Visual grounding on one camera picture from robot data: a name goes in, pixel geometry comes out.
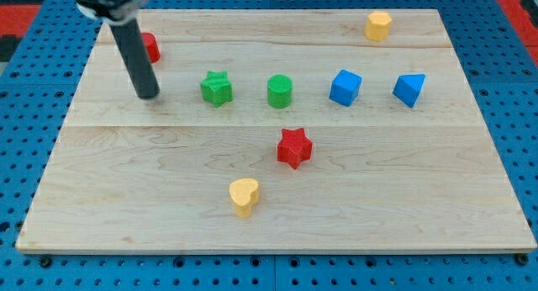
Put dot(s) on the blue triangular prism block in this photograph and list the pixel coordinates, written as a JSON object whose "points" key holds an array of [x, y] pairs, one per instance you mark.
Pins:
{"points": [[408, 88]]}

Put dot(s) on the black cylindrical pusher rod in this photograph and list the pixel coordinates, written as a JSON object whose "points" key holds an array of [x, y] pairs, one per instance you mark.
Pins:
{"points": [[136, 59]]}

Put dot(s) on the red star block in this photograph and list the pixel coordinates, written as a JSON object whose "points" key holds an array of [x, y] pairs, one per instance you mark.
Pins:
{"points": [[294, 147]]}

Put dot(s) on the yellow hexagon block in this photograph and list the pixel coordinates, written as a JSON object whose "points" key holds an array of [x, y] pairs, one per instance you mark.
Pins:
{"points": [[378, 25]]}

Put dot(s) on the red cylinder block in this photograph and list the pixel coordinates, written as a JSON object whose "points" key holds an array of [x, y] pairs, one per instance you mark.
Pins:
{"points": [[152, 47]]}

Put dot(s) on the green cylinder block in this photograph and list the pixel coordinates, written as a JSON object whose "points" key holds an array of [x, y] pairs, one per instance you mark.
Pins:
{"points": [[279, 91]]}

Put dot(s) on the wooden board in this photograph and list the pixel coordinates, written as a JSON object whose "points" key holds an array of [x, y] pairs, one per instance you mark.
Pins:
{"points": [[135, 177]]}

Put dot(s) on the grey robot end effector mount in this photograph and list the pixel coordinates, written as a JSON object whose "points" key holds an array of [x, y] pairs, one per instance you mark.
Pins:
{"points": [[113, 12]]}

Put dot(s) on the blue cube block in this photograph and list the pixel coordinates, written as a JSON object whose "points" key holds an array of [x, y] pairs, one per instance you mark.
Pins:
{"points": [[345, 87]]}

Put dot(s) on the yellow heart block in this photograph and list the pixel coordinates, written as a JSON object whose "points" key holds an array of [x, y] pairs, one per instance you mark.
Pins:
{"points": [[244, 194]]}

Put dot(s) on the green star block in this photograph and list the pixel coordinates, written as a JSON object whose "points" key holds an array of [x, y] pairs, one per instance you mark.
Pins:
{"points": [[216, 88]]}

